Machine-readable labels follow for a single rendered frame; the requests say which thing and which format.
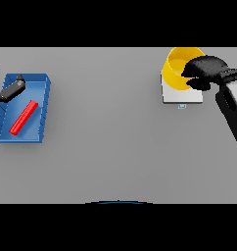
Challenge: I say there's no yellow bowl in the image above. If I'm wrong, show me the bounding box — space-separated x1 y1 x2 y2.
162 47 207 91

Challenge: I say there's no pale square measuring scale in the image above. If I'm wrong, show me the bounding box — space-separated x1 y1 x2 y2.
161 72 204 110

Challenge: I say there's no dark right robot hand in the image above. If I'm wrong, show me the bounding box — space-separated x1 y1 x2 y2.
180 55 237 92

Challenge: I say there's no dark left robot hand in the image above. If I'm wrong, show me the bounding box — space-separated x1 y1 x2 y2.
0 63 26 108

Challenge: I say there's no blue tray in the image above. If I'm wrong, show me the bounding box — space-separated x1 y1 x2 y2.
0 73 52 144

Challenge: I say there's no red beaker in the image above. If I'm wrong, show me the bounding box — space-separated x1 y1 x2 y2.
9 99 39 136

